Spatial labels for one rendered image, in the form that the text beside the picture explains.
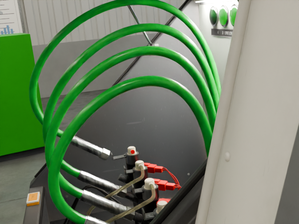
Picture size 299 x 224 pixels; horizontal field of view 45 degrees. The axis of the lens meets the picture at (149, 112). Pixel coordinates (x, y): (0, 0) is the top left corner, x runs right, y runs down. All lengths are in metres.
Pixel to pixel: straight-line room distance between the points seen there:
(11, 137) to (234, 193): 3.82
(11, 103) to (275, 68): 3.78
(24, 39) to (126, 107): 2.97
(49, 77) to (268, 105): 6.95
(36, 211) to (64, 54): 6.28
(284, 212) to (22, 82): 3.79
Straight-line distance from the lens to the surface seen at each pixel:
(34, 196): 1.02
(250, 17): 0.35
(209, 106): 0.59
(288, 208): 0.27
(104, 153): 0.74
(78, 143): 0.72
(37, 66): 0.69
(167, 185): 0.66
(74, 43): 7.16
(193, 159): 1.15
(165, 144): 1.11
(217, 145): 0.38
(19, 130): 4.07
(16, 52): 3.95
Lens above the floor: 1.40
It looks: 15 degrees down
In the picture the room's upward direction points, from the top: 5 degrees counter-clockwise
